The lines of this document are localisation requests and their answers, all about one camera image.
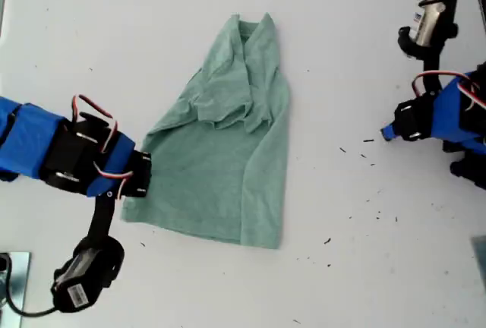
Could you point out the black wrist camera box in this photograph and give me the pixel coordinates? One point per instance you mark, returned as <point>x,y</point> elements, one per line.
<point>429,24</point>
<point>83,278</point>

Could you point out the black camera stalk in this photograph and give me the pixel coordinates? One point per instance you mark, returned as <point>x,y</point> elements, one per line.
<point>433,73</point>
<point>100,218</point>

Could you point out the green t-shirt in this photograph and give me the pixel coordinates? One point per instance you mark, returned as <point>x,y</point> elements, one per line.
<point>212,176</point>

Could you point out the shiny steel plate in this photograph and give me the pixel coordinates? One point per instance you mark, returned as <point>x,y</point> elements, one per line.
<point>19,290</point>

